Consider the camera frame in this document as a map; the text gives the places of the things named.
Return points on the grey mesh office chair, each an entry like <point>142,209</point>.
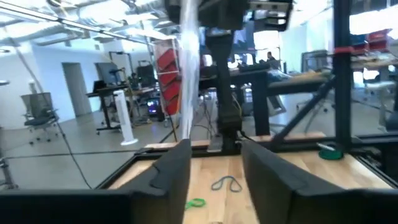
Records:
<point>40,112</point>

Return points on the white tower fan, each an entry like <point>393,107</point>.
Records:
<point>126,118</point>

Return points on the black standing desk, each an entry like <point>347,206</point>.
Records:
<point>260,102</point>

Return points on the green rubber band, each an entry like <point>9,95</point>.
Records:
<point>188,205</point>

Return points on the clear plastic zip bag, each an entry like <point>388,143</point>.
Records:
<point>188,77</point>

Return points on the person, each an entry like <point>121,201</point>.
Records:
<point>270,57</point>

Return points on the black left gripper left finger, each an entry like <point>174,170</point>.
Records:
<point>93,208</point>

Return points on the grey door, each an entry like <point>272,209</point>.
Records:
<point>76,90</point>

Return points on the red plastic bin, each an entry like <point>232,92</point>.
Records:
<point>171,91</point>
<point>173,105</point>
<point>170,76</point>
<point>166,59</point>

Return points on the red tape wrap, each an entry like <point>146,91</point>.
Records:
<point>343,49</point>

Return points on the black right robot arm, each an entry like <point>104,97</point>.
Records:
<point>228,93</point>

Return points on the black aluminium table frame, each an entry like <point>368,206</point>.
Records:
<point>342,93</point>

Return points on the teal rubber band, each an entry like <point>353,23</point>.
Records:
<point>217,183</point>

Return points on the black laptop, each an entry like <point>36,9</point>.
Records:
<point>99,85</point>

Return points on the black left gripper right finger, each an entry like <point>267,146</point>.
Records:
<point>311,208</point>

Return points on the round dark disc with label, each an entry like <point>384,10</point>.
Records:
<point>331,154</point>

